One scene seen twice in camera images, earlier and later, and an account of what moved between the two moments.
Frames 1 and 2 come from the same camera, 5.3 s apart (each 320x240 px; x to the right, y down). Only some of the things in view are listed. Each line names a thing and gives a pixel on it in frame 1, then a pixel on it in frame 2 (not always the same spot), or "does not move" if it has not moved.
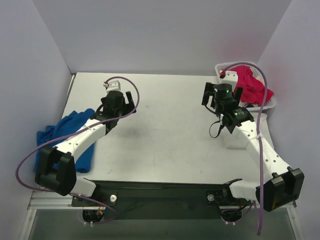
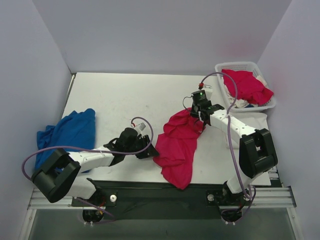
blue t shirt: x=62 y=127 does not move
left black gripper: x=126 y=105 -> x=144 y=146
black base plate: x=142 y=200 does not move
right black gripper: x=207 y=93 -> x=197 y=115
